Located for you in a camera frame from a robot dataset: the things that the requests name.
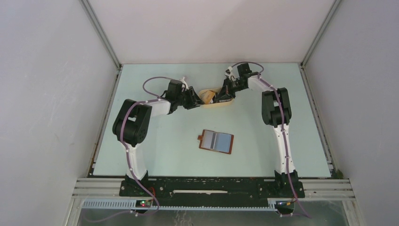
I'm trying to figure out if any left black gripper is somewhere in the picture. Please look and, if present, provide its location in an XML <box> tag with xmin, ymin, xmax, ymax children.
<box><xmin>176</xmin><ymin>86</ymin><xmax>204</xmax><ymax>110</ymax></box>

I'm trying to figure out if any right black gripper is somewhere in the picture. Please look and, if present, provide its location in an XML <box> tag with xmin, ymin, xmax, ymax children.
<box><xmin>216</xmin><ymin>77</ymin><xmax>247</xmax><ymax>101</ymax></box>

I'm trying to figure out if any beige oval tray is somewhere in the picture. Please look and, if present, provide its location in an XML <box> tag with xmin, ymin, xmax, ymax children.
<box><xmin>198</xmin><ymin>88</ymin><xmax>234</xmax><ymax>108</ymax></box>

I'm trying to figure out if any gold credit card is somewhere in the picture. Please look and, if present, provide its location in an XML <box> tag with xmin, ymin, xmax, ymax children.
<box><xmin>202</xmin><ymin>90</ymin><xmax>215</xmax><ymax>104</ymax></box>

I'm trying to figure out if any brown leather card holder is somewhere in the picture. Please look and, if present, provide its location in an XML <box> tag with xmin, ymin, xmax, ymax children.
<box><xmin>197</xmin><ymin>129</ymin><xmax>234</xmax><ymax>154</ymax></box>

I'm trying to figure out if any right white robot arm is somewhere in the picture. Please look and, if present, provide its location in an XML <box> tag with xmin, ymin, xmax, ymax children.
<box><xmin>212</xmin><ymin>62</ymin><xmax>296</xmax><ymax>197</ymax></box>

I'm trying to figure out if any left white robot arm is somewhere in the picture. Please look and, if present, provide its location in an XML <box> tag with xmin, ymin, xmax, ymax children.
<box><xmin>112</xmin><ymin>80</ymin><xmax>204</xmax><ymax>196</ymax></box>

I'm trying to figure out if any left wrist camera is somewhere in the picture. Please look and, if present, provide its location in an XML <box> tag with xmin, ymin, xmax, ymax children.
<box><xmin>180</xmin><ymin>76</ymin><xmax>189</xmax><ymax>90</ymax></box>

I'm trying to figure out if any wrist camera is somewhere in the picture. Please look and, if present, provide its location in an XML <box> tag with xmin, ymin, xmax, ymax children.
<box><xmin>224</xmin><ymin>66</ymin><xmax>234</xmax><ymax>80</ymax></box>
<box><xmin>180</xmin><ymin>76</ymin><xmax>189</xmax><ymax>90</ymax></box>

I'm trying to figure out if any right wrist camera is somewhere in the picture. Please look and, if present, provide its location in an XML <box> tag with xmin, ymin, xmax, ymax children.
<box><xmin>224</xmin><ymin>66</ymin><xmax>234</xmax><ymax>80</ymax></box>

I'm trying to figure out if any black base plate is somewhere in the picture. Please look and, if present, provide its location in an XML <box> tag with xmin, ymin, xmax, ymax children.
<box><xmin>119</xmin><ymin>176</ymin><xmax>305</xmax><ymax>207</ymax></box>

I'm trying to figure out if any grey cable duct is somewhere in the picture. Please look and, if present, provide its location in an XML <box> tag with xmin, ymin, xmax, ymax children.
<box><xmin>81</xmin><ymin>199</ymin><xmax>294</xmax><ymax>211</ymax></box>

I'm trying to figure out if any aluminium frame rail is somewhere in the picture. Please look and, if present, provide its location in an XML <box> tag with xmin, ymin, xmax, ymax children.
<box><xmin>72</xmin><ymin>178</ymin><xmax>356</xmax><ymax>201</ymax></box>

